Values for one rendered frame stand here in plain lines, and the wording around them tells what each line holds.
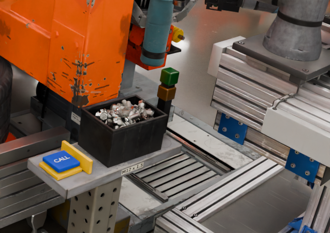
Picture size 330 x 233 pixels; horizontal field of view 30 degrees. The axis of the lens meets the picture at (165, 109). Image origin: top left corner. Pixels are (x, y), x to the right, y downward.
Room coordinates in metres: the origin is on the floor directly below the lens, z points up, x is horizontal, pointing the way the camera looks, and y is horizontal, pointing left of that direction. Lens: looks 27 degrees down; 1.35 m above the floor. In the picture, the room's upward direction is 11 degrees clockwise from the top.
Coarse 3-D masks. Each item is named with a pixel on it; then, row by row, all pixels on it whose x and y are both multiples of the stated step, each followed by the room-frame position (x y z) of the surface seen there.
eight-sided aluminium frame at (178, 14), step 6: (186, 0) 2.35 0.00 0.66; (174, 6) 2.34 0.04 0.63; (180, 6) 2.35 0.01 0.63; (186, 6) 2.33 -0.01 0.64; (192, 6) 2.36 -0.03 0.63; (132, 12) 2.11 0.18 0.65; (138, 12) 2.13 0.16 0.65; (144, 12) 2.22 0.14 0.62; (174, 12) 2.29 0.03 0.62; (180, 12) 2.31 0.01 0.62; (186, 12) 2.33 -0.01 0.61; (132, 18) 2.13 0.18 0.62; (138, 18) 2.14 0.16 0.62; (144, 18) 2.15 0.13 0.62; (174, 18) 2.30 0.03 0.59; (180, 18) 2.31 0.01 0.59; (138, 24) 2.13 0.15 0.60; (144, 24) 2.16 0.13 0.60
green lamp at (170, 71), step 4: (168, 68) 1.64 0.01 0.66; (172, 68) 1.64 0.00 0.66; (164, 72) 1.61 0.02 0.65; (168, 72) 1.61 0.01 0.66; (172, 72) 1.61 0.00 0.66; (176, 72) 1.62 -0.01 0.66; (160, 76) 1.62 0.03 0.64; (164, 76) 1.61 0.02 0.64; (168, 76) 1.60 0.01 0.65; (172, 76) 1.60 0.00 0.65; (176, 76) 1.62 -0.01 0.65; (160, 80) 1.62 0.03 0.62; (164, 80) 1.61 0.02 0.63; (168, 80) 1.60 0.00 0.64; (172, 80) 1.61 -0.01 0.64; (176, 80) 1.62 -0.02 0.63; (168, 84) 1.60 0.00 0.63; (172, 84) 1.61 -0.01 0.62
